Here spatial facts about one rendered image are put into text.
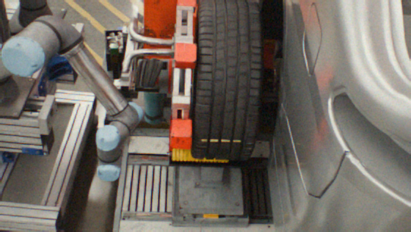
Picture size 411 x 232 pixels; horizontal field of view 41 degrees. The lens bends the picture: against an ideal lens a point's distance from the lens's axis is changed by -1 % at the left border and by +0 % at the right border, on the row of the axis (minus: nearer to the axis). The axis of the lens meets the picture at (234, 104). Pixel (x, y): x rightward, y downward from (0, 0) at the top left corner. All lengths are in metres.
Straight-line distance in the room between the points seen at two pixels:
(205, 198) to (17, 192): 0.86
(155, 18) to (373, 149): 1.59
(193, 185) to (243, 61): 0.91
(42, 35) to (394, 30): 1.01
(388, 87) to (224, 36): 0.94
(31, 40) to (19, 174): 1.20
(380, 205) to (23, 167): 1.92
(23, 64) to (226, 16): 0.75
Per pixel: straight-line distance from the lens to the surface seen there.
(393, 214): 1.32
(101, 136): 1.82
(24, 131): 2.31
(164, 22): 2.67
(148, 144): 3.03
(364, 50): 1.22
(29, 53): 1.69
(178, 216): 2.63
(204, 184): 2.66
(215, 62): 1.94
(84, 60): 1.83
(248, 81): 1.95
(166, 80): 2.19
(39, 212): 2.62
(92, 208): 2.88
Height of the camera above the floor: 2.34
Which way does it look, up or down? 44 degrees down
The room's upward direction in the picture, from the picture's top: 9 degrees clockwise
